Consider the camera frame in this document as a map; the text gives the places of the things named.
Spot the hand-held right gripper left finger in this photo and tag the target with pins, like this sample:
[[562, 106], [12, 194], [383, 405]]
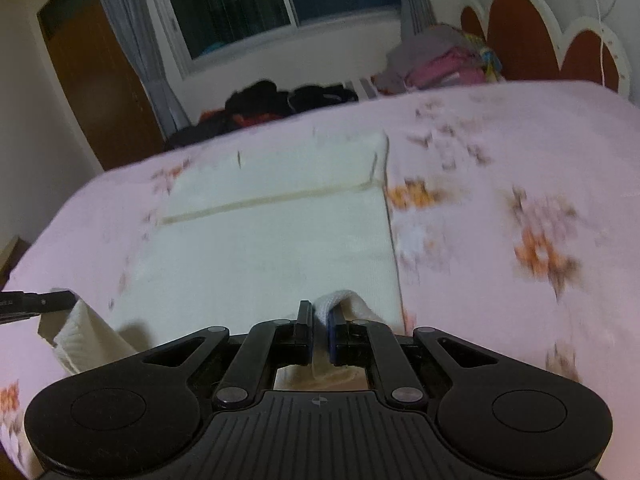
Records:
[[306, 342]]

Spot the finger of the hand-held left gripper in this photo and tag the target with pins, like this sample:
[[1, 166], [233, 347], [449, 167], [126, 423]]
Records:
[[57, 300]]

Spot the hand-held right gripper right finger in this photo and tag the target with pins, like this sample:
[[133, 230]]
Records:
[[332, 340]]

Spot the white knitted sweater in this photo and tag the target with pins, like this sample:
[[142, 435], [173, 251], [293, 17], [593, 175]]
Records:
[[275, 240]]

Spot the pile of dark clothes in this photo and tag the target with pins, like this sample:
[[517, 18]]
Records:
[[260, 102]]

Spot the pile of pink grey clothes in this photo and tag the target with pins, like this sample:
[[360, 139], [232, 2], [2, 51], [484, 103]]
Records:
[[440, 62]]

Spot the wooden nightstand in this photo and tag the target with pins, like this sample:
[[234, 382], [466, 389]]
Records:
[[12, 255]]

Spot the brown wooden door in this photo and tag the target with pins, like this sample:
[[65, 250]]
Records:
[[95, 90]]

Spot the pink floral bedsheet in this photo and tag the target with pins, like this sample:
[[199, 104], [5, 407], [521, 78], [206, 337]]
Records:
[[500, 170]]

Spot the striped cloth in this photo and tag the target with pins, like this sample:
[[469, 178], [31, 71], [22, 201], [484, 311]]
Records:
[[362, 87]]

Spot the grey curtain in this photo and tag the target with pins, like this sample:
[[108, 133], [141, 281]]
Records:
[[415, 5], [135, 35]]

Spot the white framed window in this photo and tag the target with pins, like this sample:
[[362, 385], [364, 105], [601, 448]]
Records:
[[280, 0]]

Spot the red and white headboard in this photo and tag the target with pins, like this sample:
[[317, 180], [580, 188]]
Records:
[[520, 35]]

